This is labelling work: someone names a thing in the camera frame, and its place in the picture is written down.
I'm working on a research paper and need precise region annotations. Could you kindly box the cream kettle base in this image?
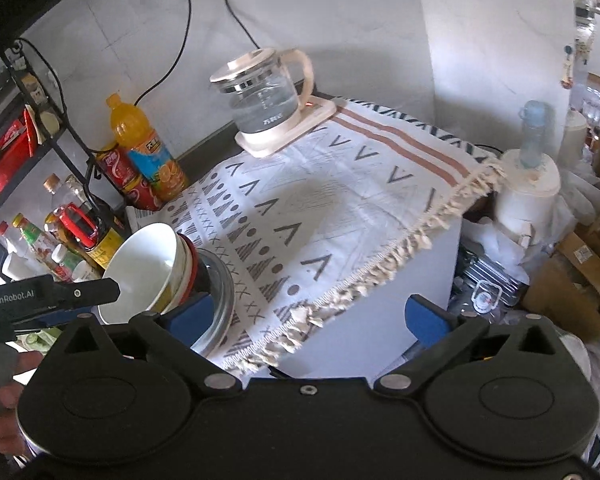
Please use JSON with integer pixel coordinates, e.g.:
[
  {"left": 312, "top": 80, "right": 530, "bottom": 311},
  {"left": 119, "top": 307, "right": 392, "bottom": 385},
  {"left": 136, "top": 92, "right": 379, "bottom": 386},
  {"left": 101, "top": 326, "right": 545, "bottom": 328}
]
[{"left": 235, "top": 96, "right": 339, "bottom": 157}]

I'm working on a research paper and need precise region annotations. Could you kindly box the person's left hand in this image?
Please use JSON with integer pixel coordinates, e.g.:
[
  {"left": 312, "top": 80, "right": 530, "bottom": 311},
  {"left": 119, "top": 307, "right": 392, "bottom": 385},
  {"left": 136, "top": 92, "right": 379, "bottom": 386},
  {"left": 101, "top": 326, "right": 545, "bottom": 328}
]
[{"left": 0, "top": 351, "right": 46, "bottom": 456}]

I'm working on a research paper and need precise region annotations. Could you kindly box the light blue bottle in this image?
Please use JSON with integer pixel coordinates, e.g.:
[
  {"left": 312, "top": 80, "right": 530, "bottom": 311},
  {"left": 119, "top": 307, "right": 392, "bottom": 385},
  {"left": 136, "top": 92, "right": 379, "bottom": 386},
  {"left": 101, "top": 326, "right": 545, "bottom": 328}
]
[{"left": 518, "top": 100, "right": 549, "bottom": 169}]

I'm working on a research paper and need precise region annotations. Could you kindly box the large white floral plate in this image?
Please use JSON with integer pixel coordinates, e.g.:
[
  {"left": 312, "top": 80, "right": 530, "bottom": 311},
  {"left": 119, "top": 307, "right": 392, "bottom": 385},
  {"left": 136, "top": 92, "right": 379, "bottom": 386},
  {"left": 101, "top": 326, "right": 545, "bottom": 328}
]
[{"left": 192, "top": 255, "right": 236, "bottom": 359}]

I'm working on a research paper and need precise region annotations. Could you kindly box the red soda can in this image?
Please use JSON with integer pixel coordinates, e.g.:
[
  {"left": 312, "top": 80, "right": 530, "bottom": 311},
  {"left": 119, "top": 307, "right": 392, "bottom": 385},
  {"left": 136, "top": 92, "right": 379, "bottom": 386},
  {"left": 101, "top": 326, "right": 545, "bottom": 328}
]
[
  {"left": 125, "top": 177, "right": 164, "bottom": 212},
  {"left": 96, "top": 146, "right": 141, "bottom": 193}
]

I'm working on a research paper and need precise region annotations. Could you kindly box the cardboard box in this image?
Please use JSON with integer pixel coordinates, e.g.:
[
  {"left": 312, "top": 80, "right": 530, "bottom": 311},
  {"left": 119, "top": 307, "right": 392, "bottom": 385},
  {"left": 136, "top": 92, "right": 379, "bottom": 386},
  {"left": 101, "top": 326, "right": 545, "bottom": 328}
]
[{"left": 522, "top": 232, "right": 600, "bottom": 342}]

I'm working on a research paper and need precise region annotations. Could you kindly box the clear bottle with cork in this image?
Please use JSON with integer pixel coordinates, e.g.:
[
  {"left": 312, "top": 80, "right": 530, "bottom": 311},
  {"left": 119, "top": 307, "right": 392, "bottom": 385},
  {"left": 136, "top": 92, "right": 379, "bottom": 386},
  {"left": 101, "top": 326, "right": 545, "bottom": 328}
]
[{"left": 42, "top": 173, "right": 76, "bottom": 226}]

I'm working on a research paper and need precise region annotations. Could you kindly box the black wire rack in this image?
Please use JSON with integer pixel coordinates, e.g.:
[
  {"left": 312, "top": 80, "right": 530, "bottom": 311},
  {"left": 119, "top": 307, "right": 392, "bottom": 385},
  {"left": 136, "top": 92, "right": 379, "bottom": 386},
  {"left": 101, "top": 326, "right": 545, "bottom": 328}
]
[{"left": 0, "top": 37, "right": 131, "bottom": 281}]

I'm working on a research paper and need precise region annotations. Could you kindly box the plain white bowl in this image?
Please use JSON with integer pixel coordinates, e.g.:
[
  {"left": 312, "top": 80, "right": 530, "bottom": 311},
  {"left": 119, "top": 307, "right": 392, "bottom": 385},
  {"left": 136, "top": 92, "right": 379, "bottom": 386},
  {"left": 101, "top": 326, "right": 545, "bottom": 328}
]
[{"left": 99, "top": 222, "right": 181, "bottom": 326}]

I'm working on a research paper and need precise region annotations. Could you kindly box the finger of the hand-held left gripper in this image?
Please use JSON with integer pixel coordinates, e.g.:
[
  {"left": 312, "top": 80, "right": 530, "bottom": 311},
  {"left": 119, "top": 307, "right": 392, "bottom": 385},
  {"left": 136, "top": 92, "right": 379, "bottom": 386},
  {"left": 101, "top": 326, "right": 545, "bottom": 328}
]
[{"left": 55, "top": 276, "right": 122, "bottom": 312}]

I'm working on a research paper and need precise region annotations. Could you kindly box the glass kettle with cream lid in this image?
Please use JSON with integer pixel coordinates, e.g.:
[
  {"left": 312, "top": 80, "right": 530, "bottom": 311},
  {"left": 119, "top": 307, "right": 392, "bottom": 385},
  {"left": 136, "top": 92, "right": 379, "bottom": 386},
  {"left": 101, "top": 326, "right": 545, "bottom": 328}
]
[{"left": 210, "top": 48, "right": 315, "bottom": 136}]

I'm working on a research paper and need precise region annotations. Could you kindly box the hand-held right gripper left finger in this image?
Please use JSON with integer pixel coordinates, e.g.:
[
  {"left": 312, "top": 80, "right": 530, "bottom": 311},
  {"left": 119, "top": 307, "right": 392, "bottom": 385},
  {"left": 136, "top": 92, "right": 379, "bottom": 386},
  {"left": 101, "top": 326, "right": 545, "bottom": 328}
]
[{"left": 55, "top": 292, "right": 242, "bottom": 401}]

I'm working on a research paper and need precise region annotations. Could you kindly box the tall white container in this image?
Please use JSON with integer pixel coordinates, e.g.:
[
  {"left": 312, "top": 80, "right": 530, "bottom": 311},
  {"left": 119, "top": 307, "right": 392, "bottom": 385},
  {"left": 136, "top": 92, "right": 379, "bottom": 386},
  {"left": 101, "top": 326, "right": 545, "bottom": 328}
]
[{"left": 559, "top": 109, "right": 589, "bottom": 167}]

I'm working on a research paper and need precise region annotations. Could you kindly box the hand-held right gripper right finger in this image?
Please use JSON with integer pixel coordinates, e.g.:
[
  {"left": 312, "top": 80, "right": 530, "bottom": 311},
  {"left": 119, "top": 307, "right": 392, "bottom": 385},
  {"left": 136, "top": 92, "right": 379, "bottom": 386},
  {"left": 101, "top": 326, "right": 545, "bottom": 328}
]
[{"left": 374, "top": 295, "right": 562, "bottom": 398}]

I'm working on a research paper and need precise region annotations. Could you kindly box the red snack packet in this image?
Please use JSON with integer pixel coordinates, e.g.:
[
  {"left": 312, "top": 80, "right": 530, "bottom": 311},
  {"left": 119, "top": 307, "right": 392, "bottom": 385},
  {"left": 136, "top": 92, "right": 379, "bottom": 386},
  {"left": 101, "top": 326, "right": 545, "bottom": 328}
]
[{"left": 0, "top": 115, "right": 43, "bottom": 206}]

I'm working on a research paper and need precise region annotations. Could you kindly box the white round appliance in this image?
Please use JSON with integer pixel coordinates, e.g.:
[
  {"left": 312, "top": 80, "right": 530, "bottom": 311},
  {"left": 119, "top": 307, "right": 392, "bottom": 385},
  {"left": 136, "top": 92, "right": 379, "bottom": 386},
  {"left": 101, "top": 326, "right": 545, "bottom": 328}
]
[{"left": 494, "top": 148, "right": 562, "bottom": 249}]

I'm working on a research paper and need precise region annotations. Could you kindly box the orange juice bottle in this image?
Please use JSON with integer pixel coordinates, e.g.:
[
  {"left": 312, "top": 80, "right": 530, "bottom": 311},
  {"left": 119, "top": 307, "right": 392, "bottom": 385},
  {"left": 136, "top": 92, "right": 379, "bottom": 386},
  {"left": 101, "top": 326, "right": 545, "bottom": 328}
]
[{"left": 105, "top": 92, "right": 189, "bottom": 202}]

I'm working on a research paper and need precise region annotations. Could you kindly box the white ceramic bowl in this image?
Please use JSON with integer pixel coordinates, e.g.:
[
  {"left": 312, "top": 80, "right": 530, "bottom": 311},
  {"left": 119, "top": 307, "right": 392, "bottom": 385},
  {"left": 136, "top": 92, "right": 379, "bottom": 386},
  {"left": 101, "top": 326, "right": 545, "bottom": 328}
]
[{"left": 152, "top": 234, "right": 192, "bottom": 315}]

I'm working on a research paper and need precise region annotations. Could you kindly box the red-rimmed white bowl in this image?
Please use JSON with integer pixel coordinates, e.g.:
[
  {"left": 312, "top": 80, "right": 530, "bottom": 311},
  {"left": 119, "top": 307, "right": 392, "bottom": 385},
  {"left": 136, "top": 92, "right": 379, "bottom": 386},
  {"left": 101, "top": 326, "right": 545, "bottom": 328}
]
[{"left": 179, "top": 240, "right": 201, "bottom": 307}]

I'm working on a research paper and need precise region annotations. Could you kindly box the patterned fringed tablecloth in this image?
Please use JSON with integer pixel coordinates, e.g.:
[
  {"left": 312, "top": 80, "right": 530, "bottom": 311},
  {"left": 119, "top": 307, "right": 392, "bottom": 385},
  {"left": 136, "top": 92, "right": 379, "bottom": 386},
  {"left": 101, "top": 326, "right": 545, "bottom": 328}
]
[{"left": 125, "top": 97, "right": 509, "bottom": 376}]

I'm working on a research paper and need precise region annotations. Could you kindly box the black kettle power cable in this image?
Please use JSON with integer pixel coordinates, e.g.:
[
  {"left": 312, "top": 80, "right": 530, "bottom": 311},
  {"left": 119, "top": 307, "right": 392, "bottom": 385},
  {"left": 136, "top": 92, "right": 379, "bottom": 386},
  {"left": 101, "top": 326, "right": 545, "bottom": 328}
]
[{"left": 214, "top": 0, "right": 260, "bottom": 50}]

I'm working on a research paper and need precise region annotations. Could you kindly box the green label sauce bottle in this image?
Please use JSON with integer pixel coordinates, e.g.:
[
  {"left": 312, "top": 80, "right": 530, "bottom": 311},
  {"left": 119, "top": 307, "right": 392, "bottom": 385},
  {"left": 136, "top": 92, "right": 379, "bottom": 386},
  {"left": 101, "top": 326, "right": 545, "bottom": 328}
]
[{"left": 12, "top": 213, "right": 63, "bottom": 273}]

